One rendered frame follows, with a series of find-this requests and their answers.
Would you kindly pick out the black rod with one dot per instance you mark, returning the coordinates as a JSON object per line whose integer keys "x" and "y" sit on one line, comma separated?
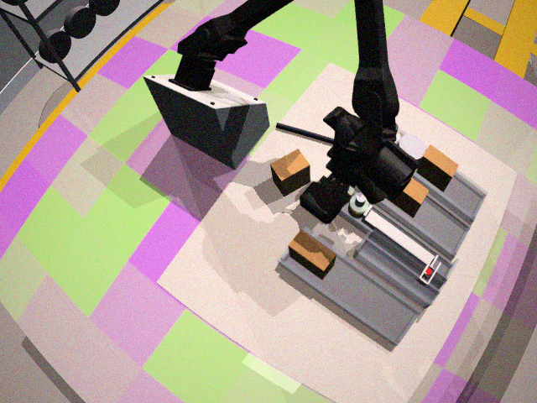
{"x": 305, "y": 133}

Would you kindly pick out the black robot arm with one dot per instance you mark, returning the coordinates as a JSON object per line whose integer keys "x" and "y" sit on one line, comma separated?
{"x": 368, "y": 137}

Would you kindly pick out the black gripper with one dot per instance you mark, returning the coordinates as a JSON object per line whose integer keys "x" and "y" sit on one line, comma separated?
{"x": 325, "y": 198}

